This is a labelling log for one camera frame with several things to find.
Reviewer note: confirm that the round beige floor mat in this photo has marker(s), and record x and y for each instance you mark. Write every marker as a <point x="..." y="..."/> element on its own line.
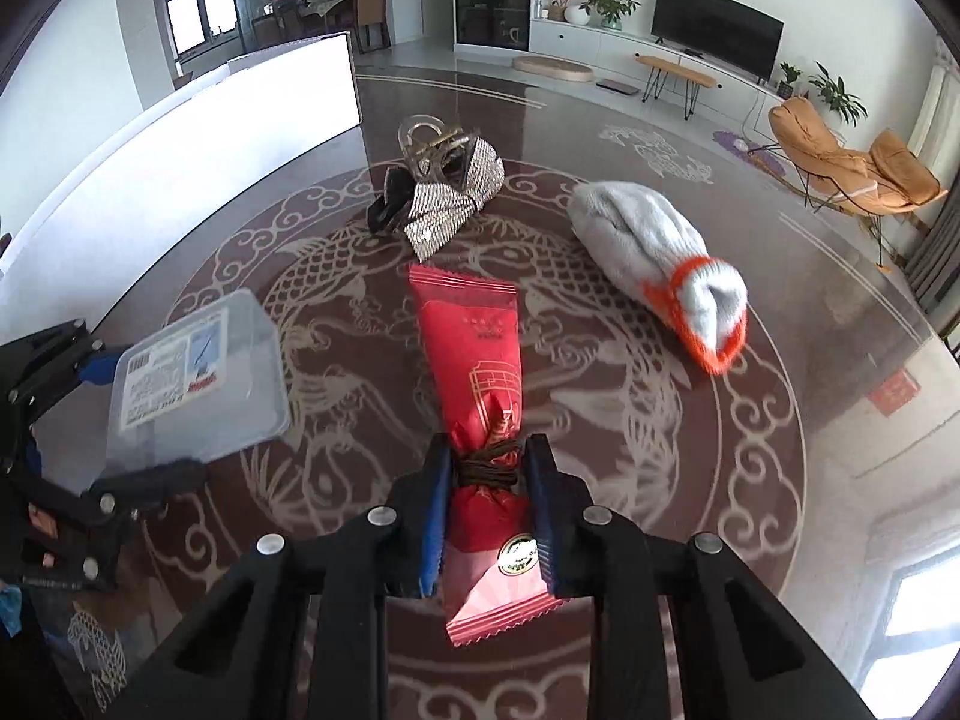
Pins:
<point x="555" y="69"/>

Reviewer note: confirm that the orange lounge chair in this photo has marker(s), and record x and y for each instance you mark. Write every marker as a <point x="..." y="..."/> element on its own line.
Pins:
<point x="825" y="154"/>

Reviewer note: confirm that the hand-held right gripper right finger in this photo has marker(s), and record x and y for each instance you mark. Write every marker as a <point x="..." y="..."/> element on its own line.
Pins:
<point x="541" y="525"/>

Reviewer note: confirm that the brown dining chair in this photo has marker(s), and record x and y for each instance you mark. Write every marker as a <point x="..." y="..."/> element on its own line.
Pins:
<point x="370" y="11"/>

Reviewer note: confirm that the small purple rug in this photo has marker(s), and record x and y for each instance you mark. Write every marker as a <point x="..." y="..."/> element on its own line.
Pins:
<point x="739" y="146"/>

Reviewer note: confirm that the white tv cabinet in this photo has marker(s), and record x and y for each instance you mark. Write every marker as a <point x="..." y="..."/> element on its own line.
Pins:
<point x="592" y="45"/>

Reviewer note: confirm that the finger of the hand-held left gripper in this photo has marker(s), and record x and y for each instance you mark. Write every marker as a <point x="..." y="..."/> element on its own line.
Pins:
<point x="45" y="367"/>
<point x="150" y="484"/>

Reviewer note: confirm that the clear plastic box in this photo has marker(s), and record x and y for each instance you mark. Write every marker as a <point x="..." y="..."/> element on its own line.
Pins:
<point x="217" y="390"/>

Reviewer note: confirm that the small green potted plant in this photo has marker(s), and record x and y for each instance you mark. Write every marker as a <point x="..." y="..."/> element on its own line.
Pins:
<point x="787" y="77"/>

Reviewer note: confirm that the red snack packet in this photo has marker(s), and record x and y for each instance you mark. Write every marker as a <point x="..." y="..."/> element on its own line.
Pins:
<point x="469" y="345"/>

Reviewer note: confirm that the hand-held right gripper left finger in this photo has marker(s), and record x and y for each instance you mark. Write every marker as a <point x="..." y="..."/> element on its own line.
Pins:
<point x="437" y="525"/>

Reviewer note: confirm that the large leafy potted plant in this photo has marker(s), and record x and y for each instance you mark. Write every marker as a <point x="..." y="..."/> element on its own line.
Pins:
<point x="838" y="94"/>

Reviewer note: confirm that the clear hair claw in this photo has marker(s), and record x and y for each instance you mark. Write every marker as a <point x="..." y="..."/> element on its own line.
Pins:
<point x="420" y="139"/>

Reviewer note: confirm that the wooden bench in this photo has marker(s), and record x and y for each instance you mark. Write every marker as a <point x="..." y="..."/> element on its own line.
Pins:
<point x="675" y="69"/>

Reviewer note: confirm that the white round vase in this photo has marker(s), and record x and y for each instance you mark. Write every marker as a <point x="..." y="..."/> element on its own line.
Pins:
<point x="577" y="15"/>

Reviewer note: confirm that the white knit glove orange cuff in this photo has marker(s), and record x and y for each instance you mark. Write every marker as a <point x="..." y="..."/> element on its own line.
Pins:
<point x="637" y="240"/>

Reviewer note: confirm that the grey curtain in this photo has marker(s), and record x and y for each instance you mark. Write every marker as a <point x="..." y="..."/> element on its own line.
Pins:
<point x="934" y="270"/>

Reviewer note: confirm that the black television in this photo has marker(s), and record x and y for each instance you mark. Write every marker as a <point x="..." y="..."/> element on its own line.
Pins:
<point x="712" y="26"/>

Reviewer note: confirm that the rhinestone bow hair clip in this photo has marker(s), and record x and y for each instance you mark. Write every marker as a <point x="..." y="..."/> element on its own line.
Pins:
<point x="442" y="202"/>

